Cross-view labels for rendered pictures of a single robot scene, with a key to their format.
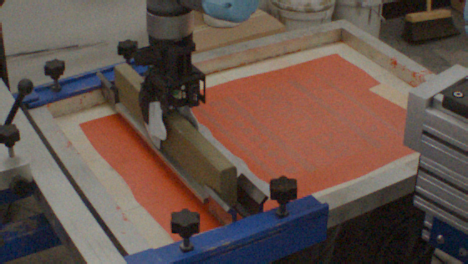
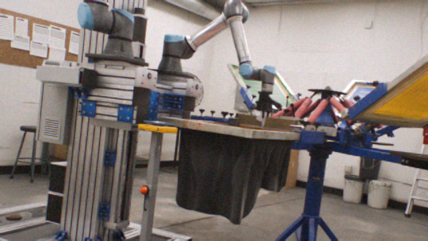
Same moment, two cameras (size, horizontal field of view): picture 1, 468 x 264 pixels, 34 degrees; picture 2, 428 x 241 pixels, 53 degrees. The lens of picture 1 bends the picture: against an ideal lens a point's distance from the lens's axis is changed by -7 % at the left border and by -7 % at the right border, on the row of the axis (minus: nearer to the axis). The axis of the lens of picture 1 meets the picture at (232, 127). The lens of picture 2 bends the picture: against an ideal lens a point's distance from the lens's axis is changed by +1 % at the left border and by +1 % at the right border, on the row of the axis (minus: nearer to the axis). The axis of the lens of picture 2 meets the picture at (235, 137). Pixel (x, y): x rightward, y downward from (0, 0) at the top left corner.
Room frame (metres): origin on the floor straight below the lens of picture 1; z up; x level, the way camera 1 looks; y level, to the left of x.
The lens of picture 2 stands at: (3.42, -1.13, 1.05)
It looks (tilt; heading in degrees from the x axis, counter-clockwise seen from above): 3 degrees down; 155
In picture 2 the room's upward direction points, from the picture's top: 7 degrees clockwise
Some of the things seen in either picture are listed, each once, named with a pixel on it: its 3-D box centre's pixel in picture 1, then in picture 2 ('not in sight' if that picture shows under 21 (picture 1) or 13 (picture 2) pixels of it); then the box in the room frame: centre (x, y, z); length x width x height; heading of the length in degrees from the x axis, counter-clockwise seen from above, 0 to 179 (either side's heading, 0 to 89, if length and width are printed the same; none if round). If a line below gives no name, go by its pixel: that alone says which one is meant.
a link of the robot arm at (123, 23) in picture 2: not in sight; (120, 24); (1.21, -0.80, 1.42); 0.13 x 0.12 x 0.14; 107
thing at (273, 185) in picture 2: not in sight; (267, 177); (1.50, -0.01, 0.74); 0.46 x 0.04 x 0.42; 120
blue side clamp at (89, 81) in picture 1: (94, 91); (309, 136); (1.41, 0.28, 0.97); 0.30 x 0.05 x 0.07; 120
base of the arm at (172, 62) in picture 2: not in sight; (170, 63); (0.88, -0.43, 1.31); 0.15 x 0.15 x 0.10
